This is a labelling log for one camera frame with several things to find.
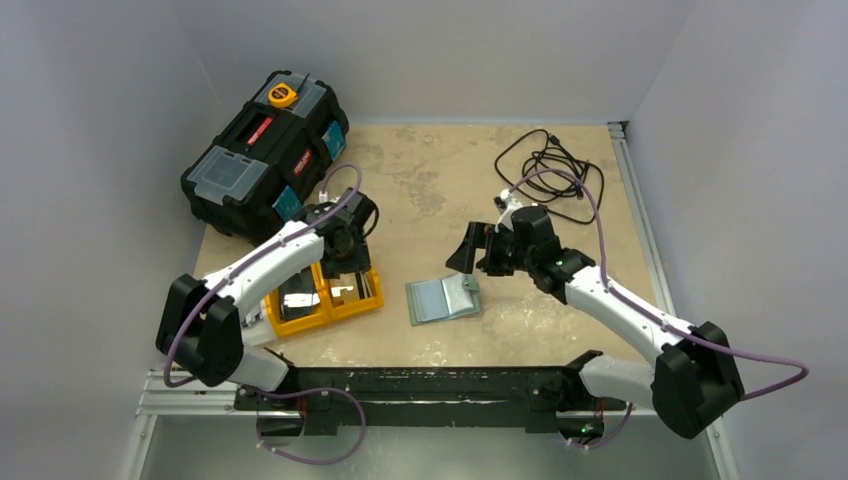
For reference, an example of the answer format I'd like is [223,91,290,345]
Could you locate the black coiled usb cable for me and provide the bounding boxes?
[494,128,606,225]

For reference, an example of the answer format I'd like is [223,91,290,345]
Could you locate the yellow tape measure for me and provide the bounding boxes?
[267,82,299,109]

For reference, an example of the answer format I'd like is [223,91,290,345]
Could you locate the stack of black cards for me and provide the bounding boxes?
[278,272,317,321]

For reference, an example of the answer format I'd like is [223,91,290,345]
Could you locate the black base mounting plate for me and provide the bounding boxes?
[234,351,626,441]

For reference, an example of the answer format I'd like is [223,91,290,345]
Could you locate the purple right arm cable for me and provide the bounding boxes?
[506,168,810,452]

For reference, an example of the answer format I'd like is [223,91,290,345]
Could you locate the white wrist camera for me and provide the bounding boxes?
[317,191,341,205]
[494,189,524,232]

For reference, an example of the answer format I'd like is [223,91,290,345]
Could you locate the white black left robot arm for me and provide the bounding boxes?
[155,188,382,409]

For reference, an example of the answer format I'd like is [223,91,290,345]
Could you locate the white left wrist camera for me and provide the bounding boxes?
[317,191,341,205]

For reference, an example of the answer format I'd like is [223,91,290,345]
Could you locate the yellow bin with black cards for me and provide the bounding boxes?
[260,264,322,338]

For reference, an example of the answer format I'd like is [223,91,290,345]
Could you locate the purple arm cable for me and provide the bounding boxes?
[162,163,367,466]
[506,168,810,452]

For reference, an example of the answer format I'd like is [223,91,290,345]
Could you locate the stack of tan cards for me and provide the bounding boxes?
[329,273,373,305]

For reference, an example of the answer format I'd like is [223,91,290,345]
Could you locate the white plastic tray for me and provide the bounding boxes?
[240,309,277,346]

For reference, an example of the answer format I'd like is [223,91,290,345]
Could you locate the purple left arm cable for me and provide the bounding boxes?
[162,163,367,466]

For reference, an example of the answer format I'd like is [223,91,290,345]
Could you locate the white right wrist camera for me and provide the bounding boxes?
[494,189,524,232]

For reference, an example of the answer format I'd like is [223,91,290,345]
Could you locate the yellow bin with tan cards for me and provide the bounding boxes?
[312,264,384,322]

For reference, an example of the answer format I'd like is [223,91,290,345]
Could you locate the aluminium frame rail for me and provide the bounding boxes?
[138,123,741,479]

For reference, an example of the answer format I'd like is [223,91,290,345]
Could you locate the black plastic toolbox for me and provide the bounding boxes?
[180,70,349,243]

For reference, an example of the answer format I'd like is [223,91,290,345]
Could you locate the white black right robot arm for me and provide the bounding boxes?
[445,207,745,439]

